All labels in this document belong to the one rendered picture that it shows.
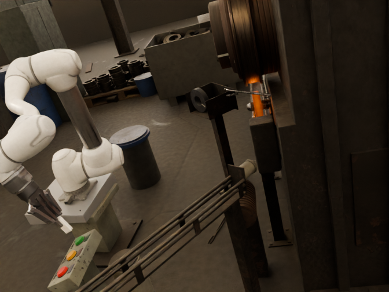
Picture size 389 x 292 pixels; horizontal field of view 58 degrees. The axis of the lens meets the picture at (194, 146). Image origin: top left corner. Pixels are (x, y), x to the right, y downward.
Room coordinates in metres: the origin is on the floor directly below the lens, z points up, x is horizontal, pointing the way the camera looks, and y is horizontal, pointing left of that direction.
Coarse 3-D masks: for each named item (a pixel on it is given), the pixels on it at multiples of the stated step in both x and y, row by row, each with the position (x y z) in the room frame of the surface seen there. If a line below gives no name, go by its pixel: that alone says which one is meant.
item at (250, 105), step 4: (260, 100) 1.51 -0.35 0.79; (264, 100) 1.50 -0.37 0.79; (268, 100) 1.49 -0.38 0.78; (248, 104) 1.52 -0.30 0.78; (252, 104) 1.51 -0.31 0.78; (264, 104) 1.49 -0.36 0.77; (268, 104) 1.48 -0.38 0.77; (248, 108) 1.51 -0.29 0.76; (252, 108) 1.50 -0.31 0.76; (264, 108) 1.49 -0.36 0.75
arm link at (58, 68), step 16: (32, 64) 1.61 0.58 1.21; (48, 64) 1.61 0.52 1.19; (64, 64) 1.61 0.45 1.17; (80, 64) 1.68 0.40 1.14; (48, 80) 1.61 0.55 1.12; (64, 80) 1.62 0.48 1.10; (64, 96) 1.66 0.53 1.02; (80, 96) 1.71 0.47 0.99; (80, 112) 1.69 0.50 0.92; (80, 128) 1.71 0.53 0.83; (96, 128) 1.77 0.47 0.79; (96, 144) 1.75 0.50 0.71; (112, 144) 1.84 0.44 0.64; (96, 160) 1.73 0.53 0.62; (112, 160) 1.76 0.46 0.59; (96, 176) 1.77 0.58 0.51
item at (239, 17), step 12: (228, 0) 1.35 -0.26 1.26; (240, 0) 1.34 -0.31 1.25; (240, 12) 1.32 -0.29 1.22; (240, 24) 1.31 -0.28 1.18; (240, 36) 1.30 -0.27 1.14; (240, 48) 1.30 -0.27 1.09; (252, 48) 1.29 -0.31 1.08; (240, 60) 1.30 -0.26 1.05; (252, 60) 1.31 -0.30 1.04; (252, 72) 1.34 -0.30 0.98
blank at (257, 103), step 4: (252, 96) 1.49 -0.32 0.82; (256, 96) 1.48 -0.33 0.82; (256, 100) 1.46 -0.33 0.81; (256, 104) 1.45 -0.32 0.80; (260, 104) 1.45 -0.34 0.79; (256, 108) 1.45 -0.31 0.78; (260, 108) 1.44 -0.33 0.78; (256, 112) 1.44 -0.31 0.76; (260, 112) 1.44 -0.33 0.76; (256, 116) 1.45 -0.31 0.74
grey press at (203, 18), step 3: (201, 15) 4.94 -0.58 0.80; (204, 15) 4.85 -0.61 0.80; (207, 15) 4.77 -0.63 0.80; (198, 18) 4.75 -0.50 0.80; (201, 18) 4.66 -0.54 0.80; (204, 18) 4.59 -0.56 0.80; (207, 18) 4.52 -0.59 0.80; (201, 21) 4.37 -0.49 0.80; (204, 21) 4.31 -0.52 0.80; (207, 21) 4.27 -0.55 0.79; (201, 24) 4.28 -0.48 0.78; (204, 24) 4.28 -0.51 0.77; (207, 24) 4.27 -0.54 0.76; (210, 24) 4.27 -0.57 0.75; (201, 27) 4.28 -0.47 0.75; (204, 27) 4.28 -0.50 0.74; (207, 27) 4.28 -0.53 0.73
